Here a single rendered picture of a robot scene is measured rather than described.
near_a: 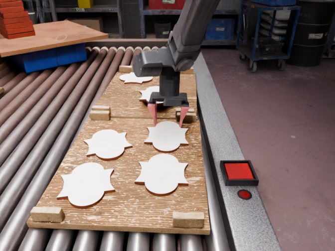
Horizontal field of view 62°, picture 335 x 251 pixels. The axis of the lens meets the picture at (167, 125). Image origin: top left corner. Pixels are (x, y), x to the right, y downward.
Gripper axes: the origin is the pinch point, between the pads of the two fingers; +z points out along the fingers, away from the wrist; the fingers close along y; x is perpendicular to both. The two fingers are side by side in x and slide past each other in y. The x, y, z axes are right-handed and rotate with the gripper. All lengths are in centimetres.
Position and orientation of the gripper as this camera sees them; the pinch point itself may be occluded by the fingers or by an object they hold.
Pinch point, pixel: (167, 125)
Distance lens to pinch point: 81.1
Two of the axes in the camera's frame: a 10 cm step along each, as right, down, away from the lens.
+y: 10.0, 0.5, -0.3
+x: 0.4, -3.1, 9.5
